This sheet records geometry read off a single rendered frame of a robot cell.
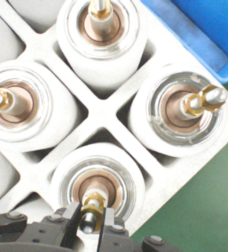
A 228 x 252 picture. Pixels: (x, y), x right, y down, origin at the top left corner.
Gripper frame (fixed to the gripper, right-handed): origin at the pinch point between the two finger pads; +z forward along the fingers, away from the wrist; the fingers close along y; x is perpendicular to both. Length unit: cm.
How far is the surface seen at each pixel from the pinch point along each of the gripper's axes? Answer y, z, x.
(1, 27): -14.7, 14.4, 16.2
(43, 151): -10.4, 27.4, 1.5
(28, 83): -8.6, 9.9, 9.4
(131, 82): 1.5, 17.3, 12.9
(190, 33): 12.0, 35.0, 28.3
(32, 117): -7.6, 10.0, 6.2
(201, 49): 14.6, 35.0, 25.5
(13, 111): -8.8, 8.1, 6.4
